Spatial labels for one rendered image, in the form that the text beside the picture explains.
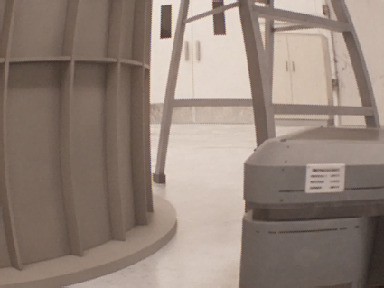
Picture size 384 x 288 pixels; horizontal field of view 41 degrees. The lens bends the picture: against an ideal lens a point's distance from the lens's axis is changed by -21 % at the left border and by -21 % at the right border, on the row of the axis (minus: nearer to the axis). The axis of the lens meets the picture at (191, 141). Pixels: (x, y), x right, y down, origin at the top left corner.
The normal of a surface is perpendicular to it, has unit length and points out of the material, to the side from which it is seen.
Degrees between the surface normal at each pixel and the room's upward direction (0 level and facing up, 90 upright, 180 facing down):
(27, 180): 90
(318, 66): 90
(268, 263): 90
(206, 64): 90
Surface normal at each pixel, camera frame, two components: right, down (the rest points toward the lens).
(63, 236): 0.89, 0.01
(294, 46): -0.44, 0.07
